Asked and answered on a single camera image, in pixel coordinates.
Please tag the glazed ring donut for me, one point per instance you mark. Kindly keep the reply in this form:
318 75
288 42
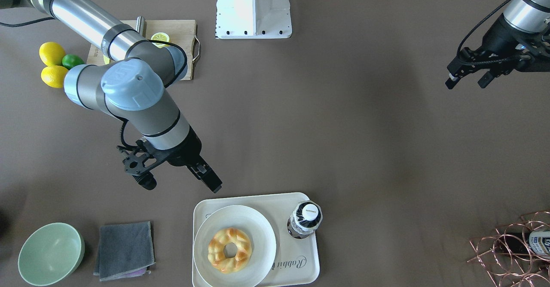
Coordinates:
230 250

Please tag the dark tea bottle on tray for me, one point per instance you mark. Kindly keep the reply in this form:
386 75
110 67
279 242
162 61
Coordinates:
304 220

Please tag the grey folded cloth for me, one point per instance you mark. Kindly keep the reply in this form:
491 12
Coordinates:
124 251

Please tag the lower yellow lemon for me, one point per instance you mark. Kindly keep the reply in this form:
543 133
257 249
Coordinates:
53 76

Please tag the steel muddler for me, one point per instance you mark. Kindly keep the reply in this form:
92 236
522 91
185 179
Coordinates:
140 25

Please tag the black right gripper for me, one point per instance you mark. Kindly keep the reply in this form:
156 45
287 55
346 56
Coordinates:
185 151

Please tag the upper yellow lemon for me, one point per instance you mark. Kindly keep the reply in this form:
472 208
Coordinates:
51 54

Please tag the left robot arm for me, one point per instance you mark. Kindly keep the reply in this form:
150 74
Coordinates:
524 15

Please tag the half lemon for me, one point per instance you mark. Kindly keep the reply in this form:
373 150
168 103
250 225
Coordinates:
160 39

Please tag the white round plate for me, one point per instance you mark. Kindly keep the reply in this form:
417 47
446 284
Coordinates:
262 240

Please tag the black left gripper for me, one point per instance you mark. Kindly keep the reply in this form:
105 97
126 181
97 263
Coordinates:
498 35

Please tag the wooden cutting board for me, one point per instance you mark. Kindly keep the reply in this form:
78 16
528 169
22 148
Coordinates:
181 32

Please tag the green lime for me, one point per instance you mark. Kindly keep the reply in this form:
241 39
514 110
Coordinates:
70 61

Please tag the yellow lemon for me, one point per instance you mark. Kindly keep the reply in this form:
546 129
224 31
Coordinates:
53 76
51 54

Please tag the tea bottle in rack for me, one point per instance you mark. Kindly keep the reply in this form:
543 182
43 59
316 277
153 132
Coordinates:
527 244

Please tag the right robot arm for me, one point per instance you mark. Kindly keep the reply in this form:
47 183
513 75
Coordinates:
132 88

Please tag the cream rabbit tray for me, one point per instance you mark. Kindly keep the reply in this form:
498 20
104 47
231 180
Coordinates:
296 261

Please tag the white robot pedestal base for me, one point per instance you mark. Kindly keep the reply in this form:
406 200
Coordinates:
253 19

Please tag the copper wire bottle rack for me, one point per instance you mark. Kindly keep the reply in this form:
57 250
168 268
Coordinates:
505 270

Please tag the green bowl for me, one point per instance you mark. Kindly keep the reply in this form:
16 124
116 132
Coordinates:
50 254

